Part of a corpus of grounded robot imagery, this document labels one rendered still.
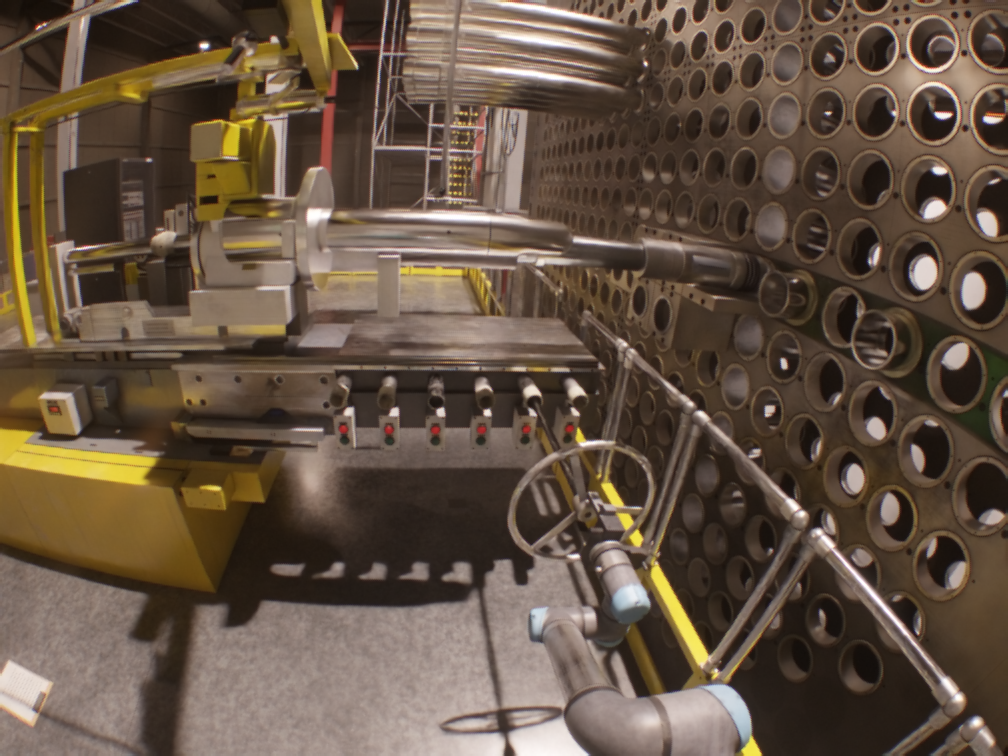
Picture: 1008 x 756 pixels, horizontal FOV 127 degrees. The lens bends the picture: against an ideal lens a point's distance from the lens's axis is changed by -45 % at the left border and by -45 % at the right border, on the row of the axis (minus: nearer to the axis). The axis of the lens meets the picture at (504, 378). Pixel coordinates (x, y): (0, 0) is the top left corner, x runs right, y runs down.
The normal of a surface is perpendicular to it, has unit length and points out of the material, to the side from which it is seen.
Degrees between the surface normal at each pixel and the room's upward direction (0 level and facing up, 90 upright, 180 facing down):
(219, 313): 90
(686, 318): 90
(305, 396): 90
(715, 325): 90
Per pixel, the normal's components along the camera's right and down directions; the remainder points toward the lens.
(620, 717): -0.41, -0.86
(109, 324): 0.16, 0.40
